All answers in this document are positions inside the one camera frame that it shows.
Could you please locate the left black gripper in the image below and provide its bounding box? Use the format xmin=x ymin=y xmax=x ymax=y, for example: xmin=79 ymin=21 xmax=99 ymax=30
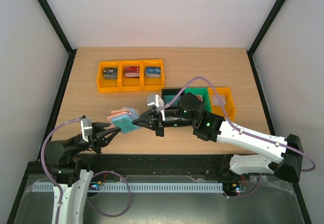
xmin=69 ymin=122 xmax=121 ymax=155

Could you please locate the pink card holder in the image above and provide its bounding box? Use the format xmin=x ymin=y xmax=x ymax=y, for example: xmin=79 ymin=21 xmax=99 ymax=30
xmin=107 ymin=107 xmax=141 ymax=134

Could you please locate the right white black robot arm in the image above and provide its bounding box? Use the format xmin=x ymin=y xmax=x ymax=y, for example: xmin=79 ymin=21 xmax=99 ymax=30
xmin=132 ymin=93 xmax=303 ymax=183

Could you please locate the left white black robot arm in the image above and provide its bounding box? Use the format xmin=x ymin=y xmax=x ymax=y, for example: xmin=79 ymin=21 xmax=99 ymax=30
xmin=40 ymin=118 xmax=121 ymax=223

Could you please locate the teal card stack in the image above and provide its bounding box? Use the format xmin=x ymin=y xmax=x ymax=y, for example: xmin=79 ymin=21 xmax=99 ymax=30
xmin=164 ymin=95 xmax=180 ymax=107

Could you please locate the blue card stack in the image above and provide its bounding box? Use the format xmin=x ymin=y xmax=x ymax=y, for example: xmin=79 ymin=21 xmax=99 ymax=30
xmin=144 ymin=66 xmax=161 ymax=78

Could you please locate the red white card stack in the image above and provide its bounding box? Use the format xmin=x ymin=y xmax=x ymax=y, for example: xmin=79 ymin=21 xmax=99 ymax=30
xmin=196 ymin=95 xmax=204 ymax=102

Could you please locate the black card stack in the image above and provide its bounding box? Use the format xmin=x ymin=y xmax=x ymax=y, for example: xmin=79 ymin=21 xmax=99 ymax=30
xmin=102 ymin=67 xmax=118 ymax=80

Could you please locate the pink card in bin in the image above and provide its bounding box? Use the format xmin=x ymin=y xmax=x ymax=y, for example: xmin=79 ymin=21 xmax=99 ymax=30
xmin=211 ymin=95 xmax=226 ymax=107

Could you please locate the black bin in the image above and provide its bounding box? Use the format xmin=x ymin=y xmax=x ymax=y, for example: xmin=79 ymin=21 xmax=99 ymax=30
xmin=161 ymin=88 xmax=185 ymax=109

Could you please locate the yellow bin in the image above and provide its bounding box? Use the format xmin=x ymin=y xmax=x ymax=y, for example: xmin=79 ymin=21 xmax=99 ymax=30
xmin=142 ymin=59 xmax=165 ymax=91
xmin=208 ymin=87 xmax=236 ymax=121
xmin=97 ymin=61 xmax=121 ymax=93
xmin=120 ymin=60 xmax=143 ymax=92

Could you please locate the yellow bin left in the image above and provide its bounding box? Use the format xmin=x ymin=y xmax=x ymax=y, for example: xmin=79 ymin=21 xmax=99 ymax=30
xmin=97 ymin=61 xmax=121 ymax=93

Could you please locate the yellow bin middle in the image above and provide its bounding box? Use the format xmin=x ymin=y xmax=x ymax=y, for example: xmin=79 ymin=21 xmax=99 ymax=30
xmin=120 ymin=60 xmax=143 ymax=92

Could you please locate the green bin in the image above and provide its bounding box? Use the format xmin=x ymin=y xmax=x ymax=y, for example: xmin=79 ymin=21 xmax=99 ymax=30
xmin=185 ymin=87 xmax=212 ymax=112

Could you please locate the yellow bin far right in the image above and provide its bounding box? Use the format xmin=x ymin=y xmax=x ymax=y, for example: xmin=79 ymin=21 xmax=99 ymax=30
xmin=208 ymin=87 xmax=236 ymax=121

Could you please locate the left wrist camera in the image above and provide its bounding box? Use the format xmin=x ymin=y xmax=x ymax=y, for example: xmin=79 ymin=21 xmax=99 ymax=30
xmin=80 ymin=116 xmax=93 ymax=142

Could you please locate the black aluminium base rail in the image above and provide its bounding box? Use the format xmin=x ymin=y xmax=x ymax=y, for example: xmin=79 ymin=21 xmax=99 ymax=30
xmin=26 ymin=153 xmax=297 ymax=182

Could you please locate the white slotted cable duct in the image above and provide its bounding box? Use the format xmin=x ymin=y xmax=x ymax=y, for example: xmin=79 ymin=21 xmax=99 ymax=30
xmin=26 ymin=181 xmax=224 ymax=193

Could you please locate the left black frame post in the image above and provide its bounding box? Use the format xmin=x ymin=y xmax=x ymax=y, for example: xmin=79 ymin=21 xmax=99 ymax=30
xmin=26 ymin=0 xmax=76 ymax=55

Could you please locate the black frame post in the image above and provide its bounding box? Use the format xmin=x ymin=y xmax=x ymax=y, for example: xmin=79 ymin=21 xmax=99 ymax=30
xmin=26 ymin=0 xmax=76 ymax=55
xmin=247 ymin=0 xmax=298 ymax=55

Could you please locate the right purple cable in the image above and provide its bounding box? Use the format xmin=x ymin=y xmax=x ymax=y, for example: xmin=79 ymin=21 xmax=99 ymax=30
xmin=159 ymin=76 xmax=317 ymax=200

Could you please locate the right black frame post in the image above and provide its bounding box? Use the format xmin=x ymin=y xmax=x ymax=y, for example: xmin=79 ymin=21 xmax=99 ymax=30
xmin=247 ymin=0 xmax=298 ymax=55

